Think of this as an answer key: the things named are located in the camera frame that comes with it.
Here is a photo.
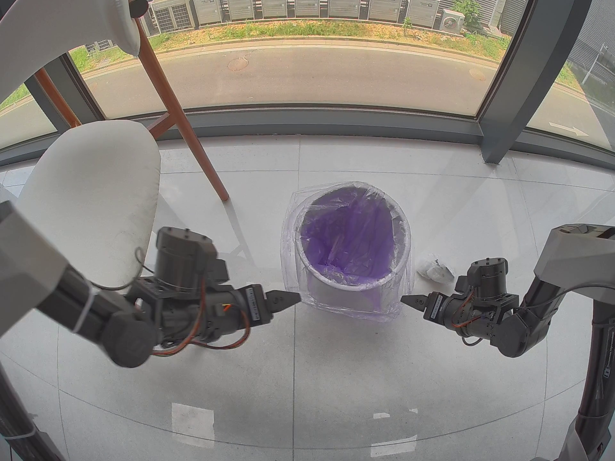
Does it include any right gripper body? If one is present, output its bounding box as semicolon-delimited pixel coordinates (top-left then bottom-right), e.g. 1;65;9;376
426;292;476;337

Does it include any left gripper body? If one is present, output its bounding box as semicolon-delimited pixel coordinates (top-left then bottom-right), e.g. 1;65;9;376
207;284;274;342

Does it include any white paper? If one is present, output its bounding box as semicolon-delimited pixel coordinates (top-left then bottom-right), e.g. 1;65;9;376
415;253;455;284

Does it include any purple plastic bag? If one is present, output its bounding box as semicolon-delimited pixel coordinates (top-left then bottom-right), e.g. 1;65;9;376
281;178;416;324

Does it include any white trash bin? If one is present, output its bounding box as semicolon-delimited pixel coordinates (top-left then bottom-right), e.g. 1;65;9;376
293;185;413;316

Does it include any white cushioned wooden chair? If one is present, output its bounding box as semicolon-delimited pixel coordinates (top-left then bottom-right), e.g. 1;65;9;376
0;0;230;293

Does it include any window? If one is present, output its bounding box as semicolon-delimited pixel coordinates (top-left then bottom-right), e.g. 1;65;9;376
0;0;615;167

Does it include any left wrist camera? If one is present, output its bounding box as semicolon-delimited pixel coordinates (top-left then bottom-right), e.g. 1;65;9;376
209;256;230;287

